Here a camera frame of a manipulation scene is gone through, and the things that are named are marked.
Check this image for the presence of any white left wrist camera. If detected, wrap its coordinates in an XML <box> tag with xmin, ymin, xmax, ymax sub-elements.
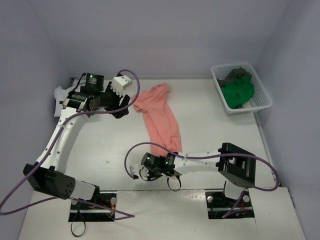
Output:
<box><xmin>111</xmin><ymin>75</ymin><xmax>132</xmax><ymax>97</ymax></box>

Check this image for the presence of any black loop cable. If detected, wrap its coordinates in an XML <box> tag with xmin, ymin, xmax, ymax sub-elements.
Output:
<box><xmin>70</xmin><ymin>209</ymin><xmax>87</xmax><ymax>238</ymax></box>

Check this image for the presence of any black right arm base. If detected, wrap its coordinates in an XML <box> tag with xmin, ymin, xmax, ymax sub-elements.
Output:
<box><xmin>205</xmin><ymin>190</ymin><xmax>255</xmax><ymax>220</ymax></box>

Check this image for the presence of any white t shirt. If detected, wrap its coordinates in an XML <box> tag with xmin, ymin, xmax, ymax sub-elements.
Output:
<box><xmin>54</xmin><ymin>86</ymin><xmax>73</xmax><ymax>118</ymax></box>

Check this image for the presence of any dark grey basket t shirt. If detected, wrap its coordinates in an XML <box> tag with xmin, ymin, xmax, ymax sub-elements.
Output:
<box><xmin>217</xmin><ymin>67</ymin><xmax>252</xmax><ymax>88</ymax></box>

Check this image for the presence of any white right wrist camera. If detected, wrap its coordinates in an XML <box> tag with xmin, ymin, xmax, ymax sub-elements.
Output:
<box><xmin>129</xmin><ymin>164</ymin><xmax>142</xmax><ymax>180</ymax></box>

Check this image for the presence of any dark green basket t shirt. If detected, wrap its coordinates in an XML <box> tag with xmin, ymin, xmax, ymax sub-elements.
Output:
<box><xmin>221</xmin><ymin>76</ymin><xmax>255</xmax><ymax>109</ymax></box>

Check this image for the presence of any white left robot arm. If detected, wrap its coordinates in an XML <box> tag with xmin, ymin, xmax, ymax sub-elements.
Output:
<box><xmin>23</xmin><ymin>73</ymin><xmax>132</xmax><ymax>210</ymax></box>

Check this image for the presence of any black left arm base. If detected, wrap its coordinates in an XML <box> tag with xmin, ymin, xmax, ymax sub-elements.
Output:
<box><xmin>68</xmin><ymin>192</ymin><xmax>117</xmax><ymax>223</ymax></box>

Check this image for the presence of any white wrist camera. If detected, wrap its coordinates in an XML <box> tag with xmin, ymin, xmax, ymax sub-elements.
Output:
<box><xmin>111</xmin><ymin>75</ymin><xmax>132</xmax><ymax>97</ymax></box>
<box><xmin>129</xmin><ymin>164</ymin><xmax>142</xmax><ymax>180</ymax></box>

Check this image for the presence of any pink t shirt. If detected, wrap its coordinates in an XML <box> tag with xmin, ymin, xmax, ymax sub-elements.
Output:
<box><xmin>133</xmin><ymin>83</ymin><xmax>183</xmax><ymax>152</ymax></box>

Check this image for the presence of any white laundry basket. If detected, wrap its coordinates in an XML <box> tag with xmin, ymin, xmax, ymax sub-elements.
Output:
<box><xmin>210</xmin><ymin>62</ymin><xmax>273</xmax><ymax>115</ymax></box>

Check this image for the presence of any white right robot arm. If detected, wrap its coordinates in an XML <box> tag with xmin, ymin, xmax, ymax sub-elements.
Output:
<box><xmin>140</xmin><ymin>142</ymin><xmax>256</xmax><ymax>206</ymax></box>

